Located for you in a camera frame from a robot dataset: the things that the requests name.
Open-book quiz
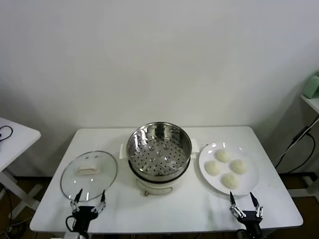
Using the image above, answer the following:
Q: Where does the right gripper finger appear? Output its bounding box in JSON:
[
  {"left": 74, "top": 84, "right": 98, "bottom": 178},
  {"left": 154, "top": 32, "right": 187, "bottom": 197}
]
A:
[
  {"left": 251, "top": 192, "right": 264, "bottom": 219},
  {"left": 229, "top": 191, "right": 244, "bottom": 218}
]

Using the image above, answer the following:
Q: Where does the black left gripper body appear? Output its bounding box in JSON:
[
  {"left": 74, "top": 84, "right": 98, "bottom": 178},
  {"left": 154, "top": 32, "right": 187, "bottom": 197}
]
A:
[{"left": 71, "top": 205, "right": 97, "bottom": 234}]

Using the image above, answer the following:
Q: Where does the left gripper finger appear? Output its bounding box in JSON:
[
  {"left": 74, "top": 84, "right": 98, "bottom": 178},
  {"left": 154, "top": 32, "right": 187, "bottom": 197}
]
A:
[
  {"left": 70, "top": 188, "right": 83, "bottom": 213},
  {"left": 92, "top": 189, "right": 107, "bottom": 214}
]

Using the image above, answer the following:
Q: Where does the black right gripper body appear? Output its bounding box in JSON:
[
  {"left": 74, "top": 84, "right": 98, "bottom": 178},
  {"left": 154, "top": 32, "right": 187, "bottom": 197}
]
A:
[{"left": 240, "top": 211, "right": 264, "bottom": 237}]

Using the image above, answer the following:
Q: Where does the white steamed baozi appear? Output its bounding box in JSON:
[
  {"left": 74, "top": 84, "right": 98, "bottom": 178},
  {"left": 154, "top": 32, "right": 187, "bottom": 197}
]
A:
[
  {"left": 215, "top": 149, "right": 232, "bottom": 163},
  {"left": 221, "top": 173, "right": 240, "bottom": 189},
  {"left": 204, "top": 160, "right": 222, "bottom": 176},
  {"left": 230, "top": 159, "right": 248, "bottom": 174}
]

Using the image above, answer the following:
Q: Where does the round glass pot lid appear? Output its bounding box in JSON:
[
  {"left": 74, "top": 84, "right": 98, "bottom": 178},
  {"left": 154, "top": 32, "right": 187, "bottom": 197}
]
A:
[{"left": 60, "top": 150, "right": 118, "bottom": 202}]

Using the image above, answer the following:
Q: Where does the stainless steel steamer basket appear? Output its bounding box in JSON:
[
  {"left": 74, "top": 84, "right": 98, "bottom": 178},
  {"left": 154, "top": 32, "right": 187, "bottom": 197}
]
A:
[{"left": 119, "top": 121, "right": 200, "bottom": 176}]

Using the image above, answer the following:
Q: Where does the cream electric cooker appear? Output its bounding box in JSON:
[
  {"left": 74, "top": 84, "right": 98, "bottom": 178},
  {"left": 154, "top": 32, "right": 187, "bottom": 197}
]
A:
[{"left": 128, "top": 159, "right": 191, "bottom": 197}]

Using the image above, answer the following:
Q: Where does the white round plate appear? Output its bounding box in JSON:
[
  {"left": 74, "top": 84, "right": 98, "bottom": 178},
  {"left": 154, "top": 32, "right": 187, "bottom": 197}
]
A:
[{"left": 198, "top": 142, "right": 260, "bottom": 196}]

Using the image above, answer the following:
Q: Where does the white shelf rack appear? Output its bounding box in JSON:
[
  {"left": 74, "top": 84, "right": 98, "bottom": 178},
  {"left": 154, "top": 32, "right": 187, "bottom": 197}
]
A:
[{"left": 300, "top": 94, "right": 319, "bottom": 197}]

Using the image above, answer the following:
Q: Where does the white folding side table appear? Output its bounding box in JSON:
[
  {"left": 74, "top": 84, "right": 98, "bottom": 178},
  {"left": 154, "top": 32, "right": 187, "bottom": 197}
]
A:
[{"left": 0, "top": 117, "right": 41, "bottom": 217}]

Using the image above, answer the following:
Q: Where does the pale green appliance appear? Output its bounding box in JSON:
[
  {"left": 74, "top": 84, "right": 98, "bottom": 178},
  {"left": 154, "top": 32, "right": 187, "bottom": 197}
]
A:
[{"left": 304, "top": 72, "right": 319, "bottom": 99}]

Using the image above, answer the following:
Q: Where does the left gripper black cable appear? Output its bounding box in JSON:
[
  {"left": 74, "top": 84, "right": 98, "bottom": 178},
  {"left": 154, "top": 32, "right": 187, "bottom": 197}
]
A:
[{"left": 65, "top": 216, "right": 77, "bottom": 232}]

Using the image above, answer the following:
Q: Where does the white floor cable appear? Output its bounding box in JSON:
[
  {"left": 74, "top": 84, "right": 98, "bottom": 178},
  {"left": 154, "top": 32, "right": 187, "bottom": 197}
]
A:
[{"left": 7, "top": 217, "right": 33, "bottom": 234}]

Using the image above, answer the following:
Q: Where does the black floor cable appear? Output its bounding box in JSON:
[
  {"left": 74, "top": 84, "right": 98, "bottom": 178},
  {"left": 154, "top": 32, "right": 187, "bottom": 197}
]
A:
[{"left": 0, "top": 183, "right": 13, "bottom": 221}]

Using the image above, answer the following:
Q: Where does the black wall power cable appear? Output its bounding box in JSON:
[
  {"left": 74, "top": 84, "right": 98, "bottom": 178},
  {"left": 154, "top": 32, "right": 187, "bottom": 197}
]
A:
[{"left": 274, "top": 125, "right": 316, "bottom": 173}]

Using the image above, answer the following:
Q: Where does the thin black looped cable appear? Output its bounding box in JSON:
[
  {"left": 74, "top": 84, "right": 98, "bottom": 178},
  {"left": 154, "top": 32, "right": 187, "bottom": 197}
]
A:
[{"left": 0, "top": 125, "right": 13, "bottom": 143}]

